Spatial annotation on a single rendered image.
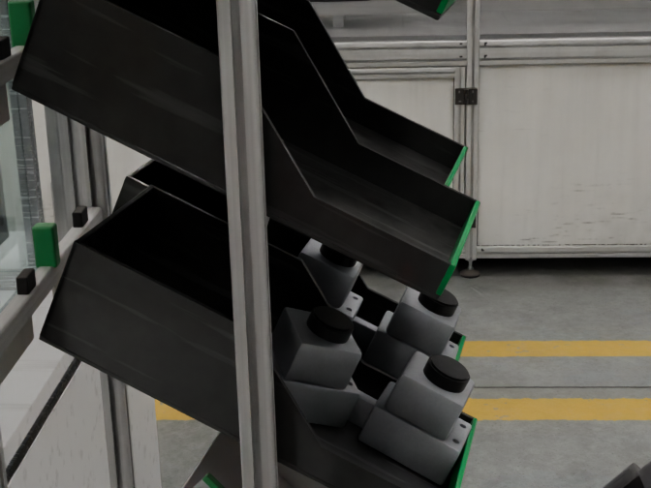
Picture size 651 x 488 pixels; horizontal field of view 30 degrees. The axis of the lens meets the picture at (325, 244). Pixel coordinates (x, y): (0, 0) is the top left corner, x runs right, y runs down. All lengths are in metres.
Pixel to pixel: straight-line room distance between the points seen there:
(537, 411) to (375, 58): 1.49
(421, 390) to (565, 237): 3.89
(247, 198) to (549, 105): 3.87
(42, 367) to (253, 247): 1.21
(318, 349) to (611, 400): 2.97
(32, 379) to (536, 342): 2.51
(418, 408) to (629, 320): 3.53
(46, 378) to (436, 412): 1.11
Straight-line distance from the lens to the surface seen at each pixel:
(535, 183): 4.59
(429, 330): 0.92
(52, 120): 2.28
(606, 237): 4.69
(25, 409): 1.75
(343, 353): 0.78
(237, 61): 0.66
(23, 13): 0.86
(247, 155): 0.67
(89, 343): 0.78
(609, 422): 3.59
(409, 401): 0.80
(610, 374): 3.89
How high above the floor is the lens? 1.60
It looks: 18 degrees down
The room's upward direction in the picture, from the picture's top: 2 degrees counter-clockwise
